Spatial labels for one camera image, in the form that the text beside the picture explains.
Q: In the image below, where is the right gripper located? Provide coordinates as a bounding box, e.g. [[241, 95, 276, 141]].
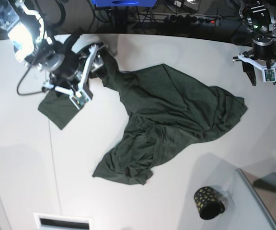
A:
[[41, 34, 116, 98]]

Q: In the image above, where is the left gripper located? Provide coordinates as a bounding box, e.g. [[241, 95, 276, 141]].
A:
[[233, 35, 276, 86]]

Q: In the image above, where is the dark green t-shirt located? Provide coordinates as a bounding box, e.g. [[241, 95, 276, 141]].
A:
[[37, 51, 249, 186]]

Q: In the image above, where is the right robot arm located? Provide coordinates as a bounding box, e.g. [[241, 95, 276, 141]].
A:
[[0, 0, 108, 105]]

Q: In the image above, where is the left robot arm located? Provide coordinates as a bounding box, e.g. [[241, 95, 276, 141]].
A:
[[228, 0, 276, 86]]

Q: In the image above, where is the blue box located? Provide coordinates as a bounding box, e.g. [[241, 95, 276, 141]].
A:
[[91, 0, 157, 7]]

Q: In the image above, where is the white power strip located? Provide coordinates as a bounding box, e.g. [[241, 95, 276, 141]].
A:
[[133, 12, 223, 27]]

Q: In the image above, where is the grey tray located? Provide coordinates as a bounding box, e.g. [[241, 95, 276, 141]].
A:
[[235, 168, 276, 230]]

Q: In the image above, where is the black mug with gold dots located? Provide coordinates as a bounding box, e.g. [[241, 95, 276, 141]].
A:
[[194, 186, 225, 220]]

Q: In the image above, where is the white slotted plate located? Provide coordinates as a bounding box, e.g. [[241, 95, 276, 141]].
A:
[[34, 213, 94, 230]]

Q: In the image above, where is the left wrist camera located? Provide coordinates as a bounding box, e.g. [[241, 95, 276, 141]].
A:
[[262, 68, 276, 83]]

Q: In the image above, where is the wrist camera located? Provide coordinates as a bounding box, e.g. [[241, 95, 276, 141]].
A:
[[69, 89, 93, 110], [262, 68, 276, 83]]

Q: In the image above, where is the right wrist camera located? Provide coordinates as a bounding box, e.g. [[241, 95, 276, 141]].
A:
[[69, 89, 93, 110]]

